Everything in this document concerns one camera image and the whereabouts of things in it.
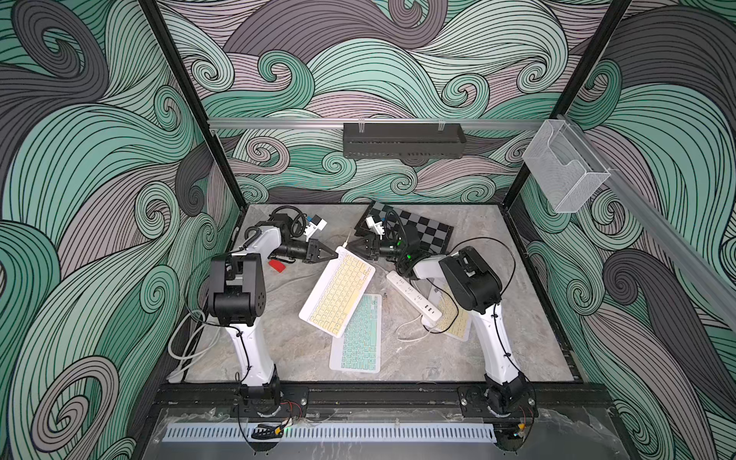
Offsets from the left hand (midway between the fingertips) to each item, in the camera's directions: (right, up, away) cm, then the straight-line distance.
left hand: (335, 256), depth 86 cm
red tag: (-22, -5, +13) cm, 26 cm away
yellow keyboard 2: (+39, -22, -1) cm, 45 cm away
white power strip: (+25, -14, +4) cm, 29 cm away
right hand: (+5, +3, +4) cm, 7 cm away
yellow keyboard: (+1, -11, -3) cm, 11 cm away
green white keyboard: (+8, -27, -3) cm, 28 cm away
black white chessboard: (+35, +7, +20) cm, 41 cm away
